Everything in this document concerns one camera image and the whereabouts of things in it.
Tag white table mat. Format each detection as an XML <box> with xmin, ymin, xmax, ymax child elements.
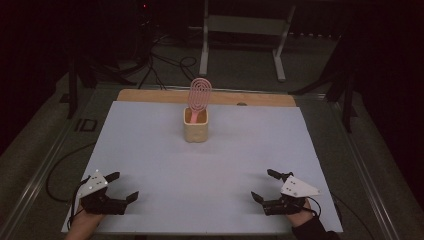
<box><xmin>61</xmin><ymin>100</ymin><xmax>344</xmax><ymax>235</ymax></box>

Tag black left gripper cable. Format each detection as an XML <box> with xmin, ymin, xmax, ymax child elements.
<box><xmin>66</xmin><ymin>174</ymin><xmax>93</xmax><ymax>231</ymax></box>

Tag white metal stand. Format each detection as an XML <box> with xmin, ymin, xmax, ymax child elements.
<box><xmin>198</xmin><ymin>0</ymin><xmax>298</xmax><ymax>83</ymax></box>

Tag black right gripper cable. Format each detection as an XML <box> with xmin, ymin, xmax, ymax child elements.
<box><xmin>304</xmin><ymin>195</ymin><xmax>324</xmax><ymax>219</ymax></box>

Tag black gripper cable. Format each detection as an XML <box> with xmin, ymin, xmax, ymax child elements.
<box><xmin>304</xmin><ymin>195</ymin><xmax>324</xmax><ymax>219</ymax></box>
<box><xmin>66</xmin><ymin>174</ymin><xmax>93</xmax><ymax>231</ymax></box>

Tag black floor bracket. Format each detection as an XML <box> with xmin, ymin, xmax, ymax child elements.
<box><xmin>73</xmin><ymin>118</ymin><xmax>99</xmax><ymax>133</ymax></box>

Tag pink hairbrush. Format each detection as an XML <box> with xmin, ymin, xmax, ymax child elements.
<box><xmin>186</xmin><ymin>77</ymin><xmax>213</xmax><ymax>124</ymax></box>

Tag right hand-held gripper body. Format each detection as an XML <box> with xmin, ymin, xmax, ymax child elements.
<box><xmin>261</xmin><ymin>175</ymin><xmax>321</xmax><ymax>217</ymax></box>

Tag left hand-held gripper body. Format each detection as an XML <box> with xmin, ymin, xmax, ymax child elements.
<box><xmin>77</xmin><ymin>168</ymin><xmax>130</xmax><ymax>216</ymax></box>

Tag black tripod stand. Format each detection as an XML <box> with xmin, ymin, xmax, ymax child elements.
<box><xmin>288</xmin><ymin>31</ymin><xmax>359</xmax><ymax>134</ymax></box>

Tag tangled black floor cables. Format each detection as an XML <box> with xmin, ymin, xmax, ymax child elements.
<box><xmin>99</xmin><ymin>29</ymin><xmax>207</xmax><ymax>93</ymax></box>

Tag beige square cup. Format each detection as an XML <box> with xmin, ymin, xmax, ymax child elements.
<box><xmin>182</xmin><ymin>106</ymin><xmax>210</xmax><ymax>144</ymax></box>

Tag metal floor rail frame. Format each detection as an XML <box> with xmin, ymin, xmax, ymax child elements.
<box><xmin>0</xmin><ymin>83</ymin><xmax>403</xmax><ymax>240</ymax></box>

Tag black floor cable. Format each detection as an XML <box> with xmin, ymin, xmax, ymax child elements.
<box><xmin>45</xmin><ymin>142</ymin><xmax>97</xmax><ymax>203</ymax></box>

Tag black post stand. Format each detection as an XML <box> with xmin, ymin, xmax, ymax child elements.
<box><xmin>59</xmin><ymin>49</ymin><xmax>99</xmax><ymax>120</ymax></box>

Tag person's left hand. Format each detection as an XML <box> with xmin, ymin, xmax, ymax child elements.
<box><xmin>65</xmin><ymin>205</ymin><xmax>107</xmax><ymax>238</ymax></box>

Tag person's right hand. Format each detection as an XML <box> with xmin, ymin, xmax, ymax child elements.
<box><xmin>285</xmin><ymin>199</ymin><xmax>317</xmax><ymax>229</ymax></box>

